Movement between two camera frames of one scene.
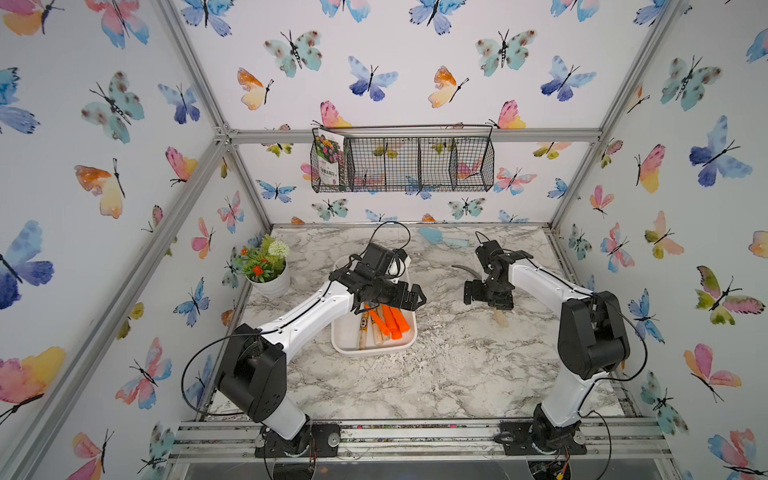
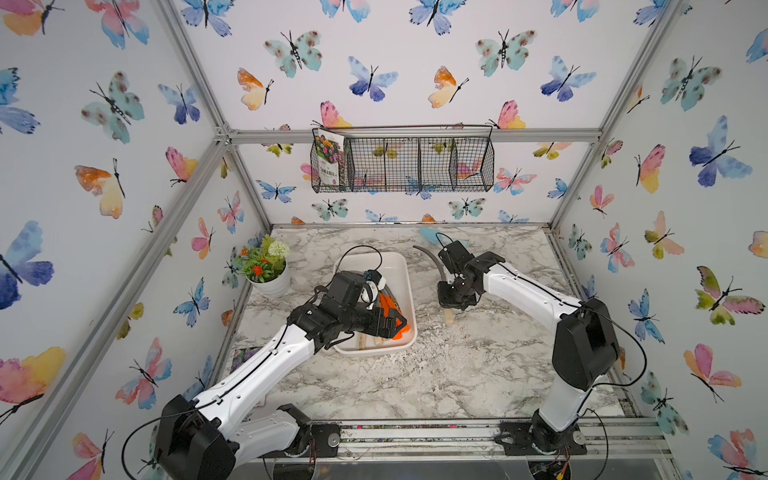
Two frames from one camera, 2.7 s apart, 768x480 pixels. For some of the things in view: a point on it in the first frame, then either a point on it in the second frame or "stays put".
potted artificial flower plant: x=266 y=266 stays put
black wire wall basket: x=447 y=158 stays put
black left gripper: x=410 y=304 -> x=387 y=331
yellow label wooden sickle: x=500 y=314 -> x=448 y=312
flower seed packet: x=330 y=149 stays put
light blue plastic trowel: x=436 y=236 stays put
